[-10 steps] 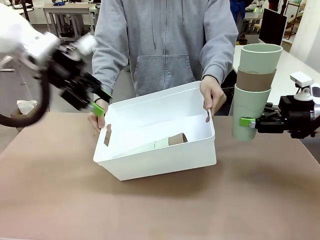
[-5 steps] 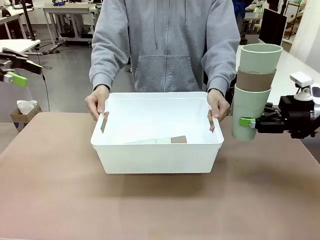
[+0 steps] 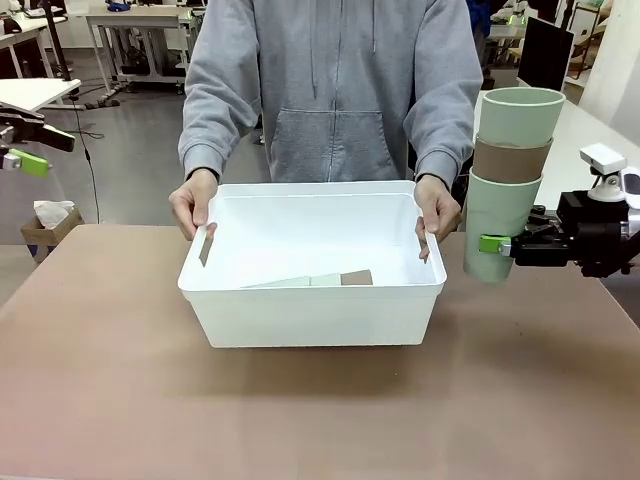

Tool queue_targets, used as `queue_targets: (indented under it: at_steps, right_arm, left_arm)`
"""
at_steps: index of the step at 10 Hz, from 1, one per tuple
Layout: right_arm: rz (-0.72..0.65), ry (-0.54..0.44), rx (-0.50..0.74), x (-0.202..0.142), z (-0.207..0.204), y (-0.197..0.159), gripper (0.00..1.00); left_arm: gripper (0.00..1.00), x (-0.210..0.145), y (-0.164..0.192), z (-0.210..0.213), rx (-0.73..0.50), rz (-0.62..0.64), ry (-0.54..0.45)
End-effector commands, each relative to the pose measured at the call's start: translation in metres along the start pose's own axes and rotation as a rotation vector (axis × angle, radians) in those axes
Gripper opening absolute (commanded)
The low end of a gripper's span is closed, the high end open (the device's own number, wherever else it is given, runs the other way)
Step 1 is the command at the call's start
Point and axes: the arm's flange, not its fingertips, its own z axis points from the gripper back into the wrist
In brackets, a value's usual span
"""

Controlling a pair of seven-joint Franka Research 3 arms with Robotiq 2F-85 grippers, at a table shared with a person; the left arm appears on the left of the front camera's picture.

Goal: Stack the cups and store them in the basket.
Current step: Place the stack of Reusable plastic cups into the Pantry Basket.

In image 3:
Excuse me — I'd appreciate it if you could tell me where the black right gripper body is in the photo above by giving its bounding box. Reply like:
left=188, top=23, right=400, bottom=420
left=510, top=189, right=627, bottom=279

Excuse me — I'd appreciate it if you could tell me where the white plastic basket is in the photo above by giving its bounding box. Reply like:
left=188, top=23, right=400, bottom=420
left=177, top=179, right=449, bottom=350

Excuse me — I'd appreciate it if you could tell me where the collaborator's left forearm grey sleeve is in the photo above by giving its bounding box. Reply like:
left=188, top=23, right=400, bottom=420
left=403, top=89, right=485, bottom=187

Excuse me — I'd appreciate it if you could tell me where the collaborator's right forearm grey sleeve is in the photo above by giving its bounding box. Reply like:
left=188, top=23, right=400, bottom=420
left=178, top=89, right=264, bottom=182

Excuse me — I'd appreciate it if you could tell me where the collaborator's left hand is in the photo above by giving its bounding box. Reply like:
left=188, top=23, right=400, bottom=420
left=413, top=175, right=464, bottom=242

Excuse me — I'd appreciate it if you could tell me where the collaborator's right hand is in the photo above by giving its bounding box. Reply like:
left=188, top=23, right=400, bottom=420
left=168, top=168, right=220, bottom=242

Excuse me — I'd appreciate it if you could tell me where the white tissue paper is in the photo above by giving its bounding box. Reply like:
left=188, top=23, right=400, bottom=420
left=33, top=199, right=76, bottom=227

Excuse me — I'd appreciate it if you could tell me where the cardboard box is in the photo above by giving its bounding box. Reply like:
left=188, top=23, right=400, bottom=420
left=20, top=209, right=85, bottom=265

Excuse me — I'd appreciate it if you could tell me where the black vertical pole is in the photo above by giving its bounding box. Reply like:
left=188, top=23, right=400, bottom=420
left=42, top=0, right=74, bottom=84

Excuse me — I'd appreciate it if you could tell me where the brown cup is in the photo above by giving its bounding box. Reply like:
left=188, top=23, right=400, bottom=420
left=340, top=269, right=376, bottom=287

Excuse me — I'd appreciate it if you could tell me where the white height-adjustable desk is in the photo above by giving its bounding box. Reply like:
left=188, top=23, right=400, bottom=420
left=84, top=4, right=201, bottom=96

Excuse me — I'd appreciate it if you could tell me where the black computer monitor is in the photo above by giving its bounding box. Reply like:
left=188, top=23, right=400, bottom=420
left=516, top=16, right=576, bottom=92

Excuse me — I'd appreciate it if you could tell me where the collaborator's grey hoodie torso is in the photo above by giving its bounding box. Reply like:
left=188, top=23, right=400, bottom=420
left=184, top=0, right=484, bottom=184

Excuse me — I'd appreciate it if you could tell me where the black cable at table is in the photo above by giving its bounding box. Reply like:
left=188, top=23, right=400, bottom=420
left=73, top=94, right=101, bottom=225

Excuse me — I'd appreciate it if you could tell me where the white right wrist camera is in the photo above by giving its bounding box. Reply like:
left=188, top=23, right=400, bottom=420
left=579, top=143, right=628, bottom=202

